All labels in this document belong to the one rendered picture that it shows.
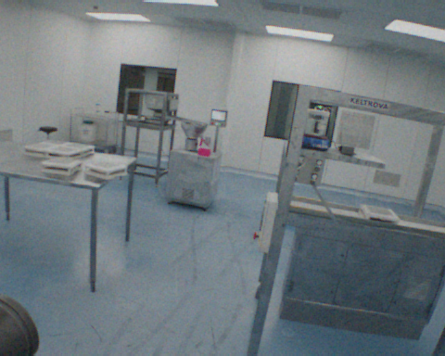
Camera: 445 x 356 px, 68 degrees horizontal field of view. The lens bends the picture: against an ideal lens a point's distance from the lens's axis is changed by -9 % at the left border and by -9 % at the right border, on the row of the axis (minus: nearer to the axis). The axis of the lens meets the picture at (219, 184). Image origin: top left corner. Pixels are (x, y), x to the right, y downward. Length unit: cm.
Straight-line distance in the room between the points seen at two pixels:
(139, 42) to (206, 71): 164
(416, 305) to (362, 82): 530
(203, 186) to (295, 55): 370
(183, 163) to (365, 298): 301
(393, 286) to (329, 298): 49
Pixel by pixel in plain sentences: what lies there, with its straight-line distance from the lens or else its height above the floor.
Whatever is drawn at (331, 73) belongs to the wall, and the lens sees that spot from 747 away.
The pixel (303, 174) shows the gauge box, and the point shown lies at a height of 118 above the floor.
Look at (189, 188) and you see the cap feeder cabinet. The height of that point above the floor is 29.
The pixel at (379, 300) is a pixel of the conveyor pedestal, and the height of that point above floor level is 31.
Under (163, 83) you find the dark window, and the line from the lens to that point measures 791.
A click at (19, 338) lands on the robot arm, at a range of 46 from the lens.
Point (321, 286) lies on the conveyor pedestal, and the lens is 281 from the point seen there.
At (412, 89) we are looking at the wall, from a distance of 779.
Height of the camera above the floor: 163
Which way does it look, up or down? 15 degrees down
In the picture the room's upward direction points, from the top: 8 degrees clockwise
